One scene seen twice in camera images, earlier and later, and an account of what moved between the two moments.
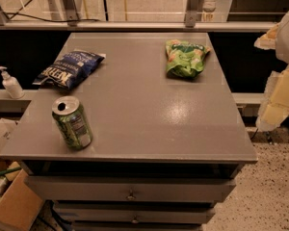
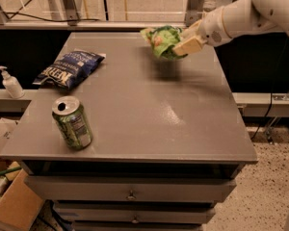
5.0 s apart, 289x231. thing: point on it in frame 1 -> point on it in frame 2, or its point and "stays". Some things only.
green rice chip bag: x=185 y=59 -> x=162 y=38
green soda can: x=71 y=119 stays
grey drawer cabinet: x=165 y=150 stays
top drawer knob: x=131 y=196 stays
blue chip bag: x=71 y=69 stays
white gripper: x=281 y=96 -> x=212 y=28
